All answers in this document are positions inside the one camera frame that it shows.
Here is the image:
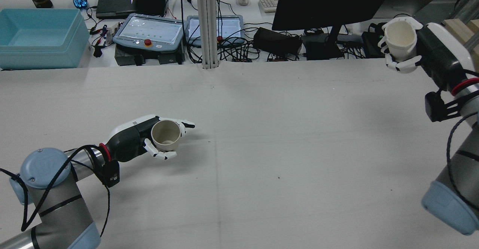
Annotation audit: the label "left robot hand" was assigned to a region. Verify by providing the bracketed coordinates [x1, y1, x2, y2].
[101, 114, 195, 163]

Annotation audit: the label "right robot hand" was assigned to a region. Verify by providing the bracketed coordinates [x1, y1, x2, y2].
[378, 16, 479, 94]

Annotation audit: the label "beige paper cup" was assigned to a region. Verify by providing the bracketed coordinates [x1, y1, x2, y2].
[151, 119, 182, 153]

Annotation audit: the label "white paper cup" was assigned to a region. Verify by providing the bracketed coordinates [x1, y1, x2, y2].
[384, 19, 418, 62]

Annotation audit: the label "light wooden block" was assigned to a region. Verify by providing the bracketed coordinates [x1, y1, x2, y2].
[443, 18, 479, 55]

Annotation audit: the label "grey flat board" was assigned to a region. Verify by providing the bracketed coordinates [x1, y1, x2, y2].
[372, 0, 441, 19]

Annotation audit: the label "black electronics box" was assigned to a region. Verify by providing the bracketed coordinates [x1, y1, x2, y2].
[361, 22, 390, 58]

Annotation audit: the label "black controller box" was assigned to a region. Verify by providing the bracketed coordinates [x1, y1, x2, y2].
[114, 43, 186, 66]

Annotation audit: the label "light blue plastic bin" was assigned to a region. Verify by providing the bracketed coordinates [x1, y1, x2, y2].
[0, 9, 90, 70]

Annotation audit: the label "red black clip leads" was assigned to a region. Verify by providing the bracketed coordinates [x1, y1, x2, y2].
[89, 24, 110, 58]

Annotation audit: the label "grey teach pendant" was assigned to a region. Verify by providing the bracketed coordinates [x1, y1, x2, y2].
[112, 13, 184, 52]
[183, 15, 244, 48]

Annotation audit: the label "black monitor with stand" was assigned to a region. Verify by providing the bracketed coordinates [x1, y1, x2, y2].
[272, 0, 397, 61]

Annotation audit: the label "black laptop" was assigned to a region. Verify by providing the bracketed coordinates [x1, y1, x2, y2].
[96, 0, 167, 19]

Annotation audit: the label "aluminium profile pillar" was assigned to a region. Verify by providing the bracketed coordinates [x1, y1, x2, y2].
[197, 0, 219, 69]

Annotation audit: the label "black power brick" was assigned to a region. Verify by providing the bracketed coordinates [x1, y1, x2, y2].
[253, 27, 303, 55]

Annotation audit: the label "white keyboard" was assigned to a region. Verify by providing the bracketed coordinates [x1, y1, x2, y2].
[258, 0, 279, 13]

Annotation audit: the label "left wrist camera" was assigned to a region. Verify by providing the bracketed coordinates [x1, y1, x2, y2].
[100, 160, 120, 188]

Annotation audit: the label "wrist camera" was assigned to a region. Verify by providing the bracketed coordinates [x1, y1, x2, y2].
[100, 160, 120, 188]
[425, 90, 466, 122]

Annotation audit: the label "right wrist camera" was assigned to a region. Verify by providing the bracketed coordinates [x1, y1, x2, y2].
[425, 90, 466, 122]

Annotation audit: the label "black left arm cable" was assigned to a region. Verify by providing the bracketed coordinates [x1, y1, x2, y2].
[0, 144, 112, 238]

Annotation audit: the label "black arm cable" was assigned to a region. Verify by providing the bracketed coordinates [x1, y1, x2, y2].
[0, 144, 112, 238]
[445, 111, 479, 214]

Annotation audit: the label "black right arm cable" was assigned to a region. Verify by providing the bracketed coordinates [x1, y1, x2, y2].
[445, 111, 479, 214]

